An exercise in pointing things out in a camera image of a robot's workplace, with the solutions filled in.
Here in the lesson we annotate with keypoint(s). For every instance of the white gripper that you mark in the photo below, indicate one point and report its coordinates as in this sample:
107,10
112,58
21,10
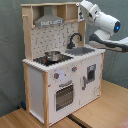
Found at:
89,11

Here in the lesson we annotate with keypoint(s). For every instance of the white toy microwave door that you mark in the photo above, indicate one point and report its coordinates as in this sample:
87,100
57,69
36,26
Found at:
80,15

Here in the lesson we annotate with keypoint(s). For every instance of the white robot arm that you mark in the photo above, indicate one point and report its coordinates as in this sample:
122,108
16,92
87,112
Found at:
108,26

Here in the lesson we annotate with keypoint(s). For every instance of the wooden toy kitchen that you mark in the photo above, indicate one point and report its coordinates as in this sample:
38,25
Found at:
40,84

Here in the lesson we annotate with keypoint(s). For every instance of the grey toy sink basin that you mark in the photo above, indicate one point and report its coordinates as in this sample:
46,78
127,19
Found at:
79,51

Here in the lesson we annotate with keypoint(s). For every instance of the grey range hood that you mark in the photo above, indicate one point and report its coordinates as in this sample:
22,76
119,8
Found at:
48,18

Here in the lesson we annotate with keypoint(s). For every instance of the silver metal pot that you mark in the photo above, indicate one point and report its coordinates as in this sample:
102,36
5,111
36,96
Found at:
52,55

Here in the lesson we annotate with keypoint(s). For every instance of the grey ice dispenser panel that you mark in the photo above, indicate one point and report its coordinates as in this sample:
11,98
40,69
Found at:
91,73

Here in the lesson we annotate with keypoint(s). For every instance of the black toy stovetop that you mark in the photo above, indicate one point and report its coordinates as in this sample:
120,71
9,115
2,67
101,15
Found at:
47,61

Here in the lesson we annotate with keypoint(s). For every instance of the right red stove knob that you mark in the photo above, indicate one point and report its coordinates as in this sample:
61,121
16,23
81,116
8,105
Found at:
74,69

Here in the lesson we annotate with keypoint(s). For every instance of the red stove knob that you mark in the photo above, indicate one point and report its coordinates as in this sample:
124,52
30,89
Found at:
56,75
74,69

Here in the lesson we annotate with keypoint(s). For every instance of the left red stove knob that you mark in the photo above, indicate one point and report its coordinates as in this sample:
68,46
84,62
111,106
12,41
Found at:
56,75

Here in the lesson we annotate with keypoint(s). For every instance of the oven door with window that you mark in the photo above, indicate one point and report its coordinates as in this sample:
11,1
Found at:
64,96

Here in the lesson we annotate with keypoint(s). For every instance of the grey cabinet door handle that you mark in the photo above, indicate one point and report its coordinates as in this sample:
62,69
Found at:
84,83

